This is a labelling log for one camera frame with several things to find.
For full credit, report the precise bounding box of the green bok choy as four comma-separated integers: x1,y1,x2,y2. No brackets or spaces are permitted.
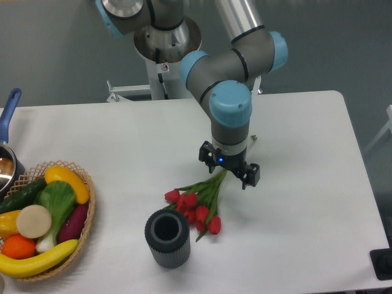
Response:
34,181,76,254

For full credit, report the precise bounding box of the yellow banana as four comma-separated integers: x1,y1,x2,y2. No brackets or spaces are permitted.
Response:
1,239,79,278

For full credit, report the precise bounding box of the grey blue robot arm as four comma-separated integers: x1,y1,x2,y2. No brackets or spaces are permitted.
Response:
96,1,288,187

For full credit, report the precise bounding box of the white frame at right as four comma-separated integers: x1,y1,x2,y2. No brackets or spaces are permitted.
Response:
364,105,391,157

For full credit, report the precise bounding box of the blue handled saucepan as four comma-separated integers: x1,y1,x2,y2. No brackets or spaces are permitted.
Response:
1,88,25,201

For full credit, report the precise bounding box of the orange fruit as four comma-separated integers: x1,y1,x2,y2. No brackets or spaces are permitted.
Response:
1,235,36,260

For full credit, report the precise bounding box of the yellow bell pepper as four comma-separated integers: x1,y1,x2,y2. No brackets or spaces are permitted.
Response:
0,210,21,239

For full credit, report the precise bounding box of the red tulip bouquet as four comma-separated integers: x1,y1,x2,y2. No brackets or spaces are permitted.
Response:
164,167,235,240

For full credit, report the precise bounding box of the black device at edge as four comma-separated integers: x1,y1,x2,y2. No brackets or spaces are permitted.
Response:
369,248,391,281

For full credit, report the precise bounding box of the woven wicker basket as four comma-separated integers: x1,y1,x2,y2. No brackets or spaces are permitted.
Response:
1,160,96,281

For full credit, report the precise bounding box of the beige round disc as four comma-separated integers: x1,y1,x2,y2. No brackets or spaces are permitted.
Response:
16,205,51,239

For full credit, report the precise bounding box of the green cucumber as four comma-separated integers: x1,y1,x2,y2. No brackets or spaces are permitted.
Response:
1,178,47,214

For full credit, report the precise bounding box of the purple sweet potato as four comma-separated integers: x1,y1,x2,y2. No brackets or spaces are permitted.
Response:
58,205,88,243

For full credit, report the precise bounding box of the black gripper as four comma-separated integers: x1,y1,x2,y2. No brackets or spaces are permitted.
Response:
198,141,260,190

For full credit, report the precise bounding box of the dark grey ribbed vase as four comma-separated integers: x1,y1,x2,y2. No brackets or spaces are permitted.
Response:
145,209,190,269

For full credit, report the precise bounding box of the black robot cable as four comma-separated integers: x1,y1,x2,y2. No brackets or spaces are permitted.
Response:
154,48,170,100

